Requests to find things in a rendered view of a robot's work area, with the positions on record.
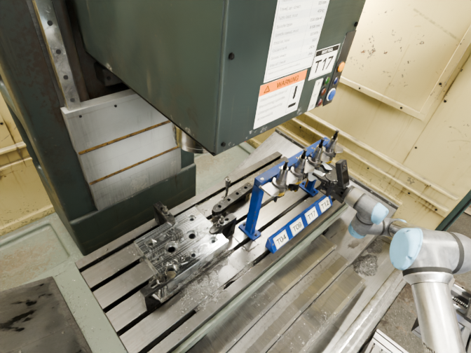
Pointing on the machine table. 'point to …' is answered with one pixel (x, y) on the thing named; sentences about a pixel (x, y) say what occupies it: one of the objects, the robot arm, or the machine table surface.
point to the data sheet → (294, 36)
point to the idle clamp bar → (232, 199)
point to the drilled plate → (181, 230)
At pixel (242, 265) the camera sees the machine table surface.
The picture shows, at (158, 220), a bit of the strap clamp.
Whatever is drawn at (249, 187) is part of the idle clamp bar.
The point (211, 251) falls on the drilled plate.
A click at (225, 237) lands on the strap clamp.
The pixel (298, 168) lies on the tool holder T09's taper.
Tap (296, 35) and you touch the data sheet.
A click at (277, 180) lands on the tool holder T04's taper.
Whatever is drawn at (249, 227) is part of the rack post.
